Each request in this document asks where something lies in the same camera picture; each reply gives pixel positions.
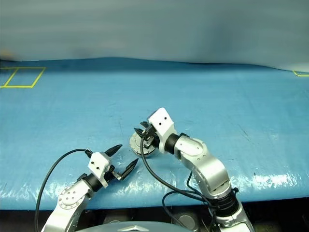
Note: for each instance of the round silver metal part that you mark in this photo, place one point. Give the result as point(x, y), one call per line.
point(135, 145)

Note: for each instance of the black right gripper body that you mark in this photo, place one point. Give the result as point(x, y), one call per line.
point(150, 135)

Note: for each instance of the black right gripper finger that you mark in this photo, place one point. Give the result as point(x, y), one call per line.
point(138, 132)
point(144, 125)

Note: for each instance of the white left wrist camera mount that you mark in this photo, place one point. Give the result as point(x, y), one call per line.
point(97, 162)

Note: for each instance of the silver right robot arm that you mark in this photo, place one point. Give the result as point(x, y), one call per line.
point(207, 166)

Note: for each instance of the blue plastic table cover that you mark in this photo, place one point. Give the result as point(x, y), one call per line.
point(217, 108)

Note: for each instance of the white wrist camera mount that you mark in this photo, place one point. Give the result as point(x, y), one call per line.
point(161, 125)
point(97, 162)

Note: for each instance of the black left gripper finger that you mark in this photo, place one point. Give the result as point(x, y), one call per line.
point(113, 151)
point(129, 169)

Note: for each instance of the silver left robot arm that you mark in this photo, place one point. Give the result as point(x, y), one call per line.
point(67, 200)

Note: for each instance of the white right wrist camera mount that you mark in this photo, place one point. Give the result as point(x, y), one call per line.
point(161, 125)

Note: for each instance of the silver robot torso shell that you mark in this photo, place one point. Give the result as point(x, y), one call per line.
point(135, 228)

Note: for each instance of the dark rounded housing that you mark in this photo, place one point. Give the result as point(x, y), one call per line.
point(186, 218)
point(113, 221)

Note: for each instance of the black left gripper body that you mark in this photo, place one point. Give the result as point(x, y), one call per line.
point(113, 171)

